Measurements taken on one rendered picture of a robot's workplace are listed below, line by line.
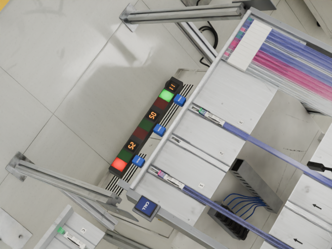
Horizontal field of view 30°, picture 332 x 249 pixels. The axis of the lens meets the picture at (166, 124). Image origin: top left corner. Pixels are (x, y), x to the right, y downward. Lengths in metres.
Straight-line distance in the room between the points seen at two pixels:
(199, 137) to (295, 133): 0.61
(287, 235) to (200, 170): 0.29
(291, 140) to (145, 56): 0.72
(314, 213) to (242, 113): 0.35
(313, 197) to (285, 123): 0.56
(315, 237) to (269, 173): 0.55
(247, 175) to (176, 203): 0.44
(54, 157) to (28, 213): 0.23
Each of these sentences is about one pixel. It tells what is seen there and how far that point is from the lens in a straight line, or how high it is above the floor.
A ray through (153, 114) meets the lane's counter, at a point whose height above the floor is 0.65.
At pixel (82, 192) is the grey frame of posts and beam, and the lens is 1.88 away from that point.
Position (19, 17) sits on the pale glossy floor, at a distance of 2.29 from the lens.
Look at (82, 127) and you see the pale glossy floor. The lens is 2.42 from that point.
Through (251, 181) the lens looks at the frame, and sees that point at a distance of 2.08.
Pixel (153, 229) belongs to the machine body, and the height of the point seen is 0.51.
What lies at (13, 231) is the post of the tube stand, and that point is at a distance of 2.36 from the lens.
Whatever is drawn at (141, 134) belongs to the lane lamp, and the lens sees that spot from 1.77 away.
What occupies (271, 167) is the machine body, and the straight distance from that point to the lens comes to 2.21.
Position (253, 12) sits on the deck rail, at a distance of 1.93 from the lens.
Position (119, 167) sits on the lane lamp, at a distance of 1.74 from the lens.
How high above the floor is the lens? 2.09
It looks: 52 degrees down
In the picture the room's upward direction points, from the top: 100 degrees clockwise
